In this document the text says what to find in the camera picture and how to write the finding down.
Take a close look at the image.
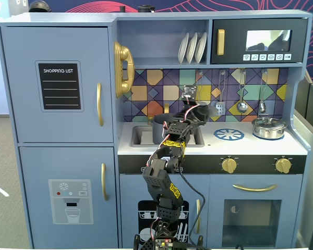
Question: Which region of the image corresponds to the green controller board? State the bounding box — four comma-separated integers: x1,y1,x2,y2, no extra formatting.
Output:
155,239,173,250

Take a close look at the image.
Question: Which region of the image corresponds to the black cable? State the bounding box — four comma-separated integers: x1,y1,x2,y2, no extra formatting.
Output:
178,166,207,247

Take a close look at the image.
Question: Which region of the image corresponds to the white toy plate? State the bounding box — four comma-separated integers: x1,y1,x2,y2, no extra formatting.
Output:
177,32,190,65
195,32,208,64
186,32,198,65

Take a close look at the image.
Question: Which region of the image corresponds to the gold stove knob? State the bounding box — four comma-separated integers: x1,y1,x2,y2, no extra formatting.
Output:
274,157,293,174
221,157,238,173

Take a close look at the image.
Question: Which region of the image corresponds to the black microwave door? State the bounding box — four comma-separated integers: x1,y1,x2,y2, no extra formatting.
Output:
210,18,309,65

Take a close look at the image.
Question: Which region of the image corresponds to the gold dishwasher handle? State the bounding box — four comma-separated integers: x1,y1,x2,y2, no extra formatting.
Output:
195,199,201,234

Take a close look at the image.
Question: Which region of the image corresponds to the blue oven door with window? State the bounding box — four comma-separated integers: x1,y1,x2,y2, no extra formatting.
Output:
209,174,303,248

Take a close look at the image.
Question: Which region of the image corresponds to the large blue fridge door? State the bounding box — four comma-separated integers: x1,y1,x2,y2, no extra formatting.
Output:
0,26,114,143

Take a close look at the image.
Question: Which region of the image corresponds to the gold toy telephone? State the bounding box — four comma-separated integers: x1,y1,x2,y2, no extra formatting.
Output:
113,41,135,98

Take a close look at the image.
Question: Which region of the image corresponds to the gold toy faucet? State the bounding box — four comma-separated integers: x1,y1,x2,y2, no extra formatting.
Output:
147,103,171,125

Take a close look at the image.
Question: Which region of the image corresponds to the small wrist camera board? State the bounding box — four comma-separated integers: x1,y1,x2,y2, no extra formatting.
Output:
182,84,198,101

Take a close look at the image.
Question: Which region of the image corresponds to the blue dishwasher door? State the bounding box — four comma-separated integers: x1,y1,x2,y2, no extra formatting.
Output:
119,173,211,248

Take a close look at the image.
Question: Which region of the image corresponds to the steel skimmer spoon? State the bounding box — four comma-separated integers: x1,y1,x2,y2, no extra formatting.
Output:
196,69,204,105

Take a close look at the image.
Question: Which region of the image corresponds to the blue door with dispenser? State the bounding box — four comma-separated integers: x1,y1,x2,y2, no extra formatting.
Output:
18,146,119,248

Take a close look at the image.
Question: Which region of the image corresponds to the shiny steel pot lid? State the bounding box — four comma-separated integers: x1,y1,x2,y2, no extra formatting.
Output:
252,116,287,129

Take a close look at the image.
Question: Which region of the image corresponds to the short gold fridge handle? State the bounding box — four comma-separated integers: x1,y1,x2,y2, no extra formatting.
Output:
101,162,109,201

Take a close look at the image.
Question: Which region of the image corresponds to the gray toy sink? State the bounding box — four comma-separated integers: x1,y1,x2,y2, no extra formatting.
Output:
130,124,206,148

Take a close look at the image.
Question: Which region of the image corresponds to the gray ice dispenser panel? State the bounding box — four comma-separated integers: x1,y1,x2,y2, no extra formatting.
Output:
48,179,94,225

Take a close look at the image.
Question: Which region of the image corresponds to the steel slotted spatula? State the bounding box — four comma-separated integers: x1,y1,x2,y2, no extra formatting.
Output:
214,69,227,117

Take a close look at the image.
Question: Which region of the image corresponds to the black helmet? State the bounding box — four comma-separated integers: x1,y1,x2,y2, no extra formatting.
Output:
28,0,52,13

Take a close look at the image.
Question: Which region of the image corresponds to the long gold fridge handle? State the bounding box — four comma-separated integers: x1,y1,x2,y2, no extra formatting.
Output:
96,82,104,128

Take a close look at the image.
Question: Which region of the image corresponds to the black shopping list board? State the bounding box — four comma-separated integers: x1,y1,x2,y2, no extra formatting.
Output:
35,60,85,113

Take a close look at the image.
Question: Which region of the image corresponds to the curved gold oven handle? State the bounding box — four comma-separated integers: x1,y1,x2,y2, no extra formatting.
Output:
232,183,278,193

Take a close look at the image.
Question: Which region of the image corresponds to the blue toy kitchen cabinet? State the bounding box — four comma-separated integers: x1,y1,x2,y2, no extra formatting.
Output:
0,9,313,249

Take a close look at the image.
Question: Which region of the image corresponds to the steel ladle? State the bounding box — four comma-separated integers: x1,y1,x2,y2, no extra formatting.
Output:
236,69,249,114

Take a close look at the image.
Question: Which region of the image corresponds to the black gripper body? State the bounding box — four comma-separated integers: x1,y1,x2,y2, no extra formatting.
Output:
173,98,199,126

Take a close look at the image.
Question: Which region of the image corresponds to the gray plastic pot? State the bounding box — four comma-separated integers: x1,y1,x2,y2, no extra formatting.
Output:
151,114,174,145

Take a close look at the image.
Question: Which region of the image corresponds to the silver whisk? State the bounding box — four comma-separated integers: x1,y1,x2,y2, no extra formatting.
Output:
258,68,268,114

